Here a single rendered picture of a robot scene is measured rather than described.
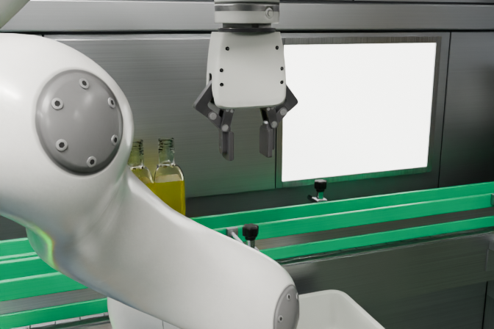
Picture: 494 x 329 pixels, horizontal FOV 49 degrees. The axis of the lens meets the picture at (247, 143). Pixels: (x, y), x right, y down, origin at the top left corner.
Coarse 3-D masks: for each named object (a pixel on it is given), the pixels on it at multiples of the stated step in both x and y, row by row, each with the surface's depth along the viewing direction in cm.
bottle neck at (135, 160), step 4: (136, 140) 100; (140, 140) 99; (132, 144) 98; (136, 144) 98; (140, 144) 98; (132, 148) 98; (136, 148) 98; (140, 148) 98; (132, 152) 98; (136, 152) 98; (140, 152) 98; (132, 156) 98; (136, 156) 98; (140, 156) 99; (128, 160) 99; (132, 160) 98; (136, 160) 98; (140, 160) 99; (128, 164) 99; (132, 164) 98; (136, 164) 98; (140, 164) 99
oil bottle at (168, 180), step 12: (156, 168) 100; (168, 168) 100; (180, 168) 101; (156, 180) 99; (168, 180) 99; (180, 180) 100; (156, 192) 99; (168, 192) 100; (180, 192) 101; (168, 204) 100; (180, 204) 101
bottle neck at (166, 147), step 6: (162, 138) 101; (168, 138) 101; (162, 144) 99; (168, 144) 99; (162, 150) 100; (168, 150) 100; (162, 156) 100; (168, 156) 100; (162, 162) 100; (168, 162) 100; (174, 162) 101
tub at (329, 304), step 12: (300, 300) 103; (312, 300) 104; (324, 300) 105; (336, 300) 105; (348, 300) 102; (300, 312) 103; (312, 312) 104; (324, 312) 105; (336, 312) 105; (348, 312) 102; (360, 312) 98; (300, 324) 104; (312, 324) 105; (324, 324) 106; (336, 324) 106; (348, 324) 102; (360, 324) 98; (372, 324) 94
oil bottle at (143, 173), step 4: (132, 168) 98; (136, 168) 98; (140, 168) 99; (144, 168) 99; (132, 172) 98; (136, 172) 98; (140, 172) 98; (144, 172) 98; (148, 172) 99; (140, 176) 98; (144, 176) 98; (148, 176) 98; (152, 176) 99; (140, 180) 98; (144, 180) 98; (148, 180) 98; (152, 180) 99; (148, 184) 98; (152, 184) 99; (152, 188) 99
